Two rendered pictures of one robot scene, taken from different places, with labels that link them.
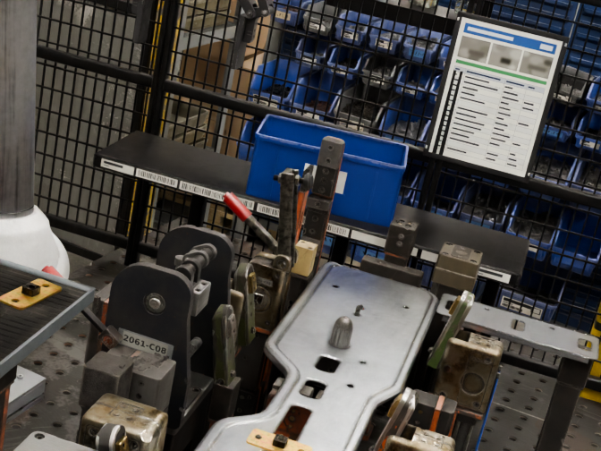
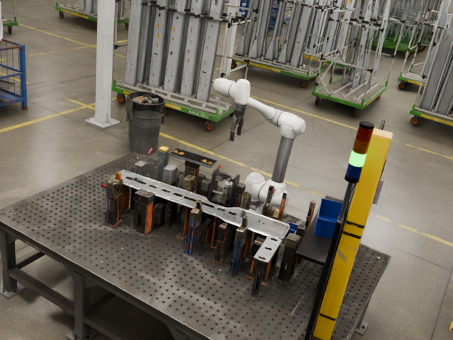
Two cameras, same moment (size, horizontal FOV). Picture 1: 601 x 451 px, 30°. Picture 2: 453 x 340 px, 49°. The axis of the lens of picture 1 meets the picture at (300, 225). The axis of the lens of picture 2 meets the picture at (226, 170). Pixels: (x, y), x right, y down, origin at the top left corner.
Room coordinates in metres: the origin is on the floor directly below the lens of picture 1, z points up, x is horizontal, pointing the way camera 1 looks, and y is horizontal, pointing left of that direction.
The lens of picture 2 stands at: (1.85, -3.09, 2.78)
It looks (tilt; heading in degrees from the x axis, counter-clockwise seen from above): 26 degrees down; 98
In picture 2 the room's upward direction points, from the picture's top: 9 degrees clockwise
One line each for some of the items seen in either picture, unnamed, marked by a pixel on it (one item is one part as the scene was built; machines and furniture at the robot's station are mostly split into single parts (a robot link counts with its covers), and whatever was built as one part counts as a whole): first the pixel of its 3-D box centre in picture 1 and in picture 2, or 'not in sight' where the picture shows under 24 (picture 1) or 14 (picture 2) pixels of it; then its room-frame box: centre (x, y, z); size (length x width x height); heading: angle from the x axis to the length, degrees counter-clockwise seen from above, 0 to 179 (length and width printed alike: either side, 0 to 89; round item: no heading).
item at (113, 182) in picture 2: not in sight; (114, 202); (0.66, -0.10, 0.88); 0.15 x 0.11 x 0.36; 79
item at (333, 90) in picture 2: not in sight; (359, 58); (2.74, 6.85, 0.88); 1.91 x 1.00 x 1.76; 72
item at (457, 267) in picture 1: (438, 336); (288, 259); (1.98, -0.31, 0.88); 0.08 x 0.08 x 0.36; 79
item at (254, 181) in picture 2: not in sight; (254, 185); (1.61, 0.57, 0.91); 0.18 x 0.16 x 0.22; 154
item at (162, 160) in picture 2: not in sight; (161, 175); (0.86, 0.39, 0.92); 0.08 x 0.08 x 0.44; 79
